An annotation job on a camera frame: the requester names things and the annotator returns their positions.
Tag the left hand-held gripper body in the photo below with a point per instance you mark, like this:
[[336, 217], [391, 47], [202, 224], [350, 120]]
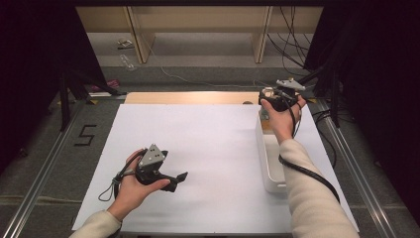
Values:
[[150, 165]]

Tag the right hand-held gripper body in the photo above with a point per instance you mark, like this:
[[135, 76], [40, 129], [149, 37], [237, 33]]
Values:
[[280, 97]]

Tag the white plastic bin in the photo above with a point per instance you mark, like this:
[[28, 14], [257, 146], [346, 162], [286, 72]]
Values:
[[269, 165]]

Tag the person's right hand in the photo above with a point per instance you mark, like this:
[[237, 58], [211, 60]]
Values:
[[285, 124]]

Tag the person's left hand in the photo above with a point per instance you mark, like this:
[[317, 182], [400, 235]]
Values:
[[132, 195]]

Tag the white table mat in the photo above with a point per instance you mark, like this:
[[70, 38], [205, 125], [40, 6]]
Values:
[[204, 148]]

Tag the black metal stand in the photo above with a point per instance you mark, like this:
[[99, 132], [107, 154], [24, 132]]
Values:
[[335, 99], [66, 99]]

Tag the light wooden table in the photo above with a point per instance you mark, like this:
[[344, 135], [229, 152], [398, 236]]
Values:
[[191, 97]]

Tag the pink floor item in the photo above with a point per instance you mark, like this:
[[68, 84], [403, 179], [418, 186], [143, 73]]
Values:
[[105, 86]]

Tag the black curtain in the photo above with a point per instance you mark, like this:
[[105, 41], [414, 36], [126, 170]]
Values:
[[33, 66], [379, 82]]

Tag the clear plastic piece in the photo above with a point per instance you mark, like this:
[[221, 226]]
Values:
[[127, 62]]

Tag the light wooden shelf unit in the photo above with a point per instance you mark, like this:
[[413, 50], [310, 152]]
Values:
[[204, 20]]

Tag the small grey floor clutter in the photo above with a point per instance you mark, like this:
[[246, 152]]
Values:
[[125, 44]]

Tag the aluminium floor rail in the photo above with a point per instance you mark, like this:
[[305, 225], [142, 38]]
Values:
[[356, 172], [43, 172]]

